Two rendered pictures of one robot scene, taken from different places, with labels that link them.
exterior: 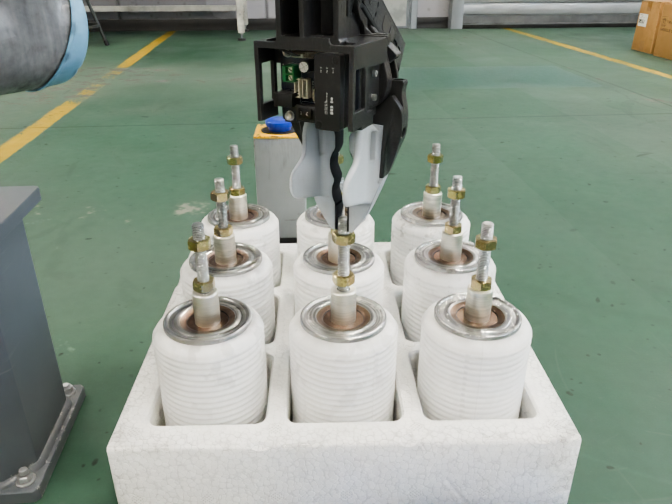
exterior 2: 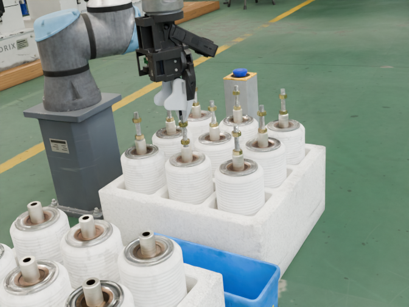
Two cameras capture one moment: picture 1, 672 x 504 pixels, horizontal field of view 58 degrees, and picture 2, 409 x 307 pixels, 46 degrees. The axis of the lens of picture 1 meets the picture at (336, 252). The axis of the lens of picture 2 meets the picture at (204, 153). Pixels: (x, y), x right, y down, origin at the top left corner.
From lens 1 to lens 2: 0.63 m
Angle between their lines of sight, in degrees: 31
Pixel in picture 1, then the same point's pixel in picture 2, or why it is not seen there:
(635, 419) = (388, 264)
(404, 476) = (193, 228)
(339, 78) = (152, 64)
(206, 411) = (132, 186)
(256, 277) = (176, 141)
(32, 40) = (117, 36)
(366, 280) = (217, 148)
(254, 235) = (196, 125)
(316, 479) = (162, 220)
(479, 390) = (226, 198)
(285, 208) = not seen: hidden behind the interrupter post
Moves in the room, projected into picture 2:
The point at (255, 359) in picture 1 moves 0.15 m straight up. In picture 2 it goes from (153, 169) to (143, 102)
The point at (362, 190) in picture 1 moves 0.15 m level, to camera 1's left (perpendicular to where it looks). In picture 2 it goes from (178, 105) to (119, 98)
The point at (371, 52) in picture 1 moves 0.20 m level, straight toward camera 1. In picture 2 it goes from (167, 54) to (83, 85)
